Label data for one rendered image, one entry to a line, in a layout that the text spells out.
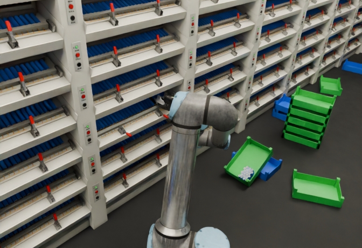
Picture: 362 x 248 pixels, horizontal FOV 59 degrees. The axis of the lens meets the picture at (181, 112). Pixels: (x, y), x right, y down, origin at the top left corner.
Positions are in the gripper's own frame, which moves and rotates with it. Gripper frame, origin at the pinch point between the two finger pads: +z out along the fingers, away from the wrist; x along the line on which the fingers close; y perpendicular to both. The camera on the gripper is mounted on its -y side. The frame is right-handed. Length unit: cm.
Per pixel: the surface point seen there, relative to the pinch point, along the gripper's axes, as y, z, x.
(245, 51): 14, -7, -77
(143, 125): -6.4, -8.4, 18.6
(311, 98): -27, -45, -127
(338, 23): -3, -2, -272
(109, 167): -24.9, -6.1, 41.4
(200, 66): 14.4, -5.1, -31.1
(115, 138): -6.3, -8.0, 37.3
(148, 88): 14.1, -5.3, 12.3
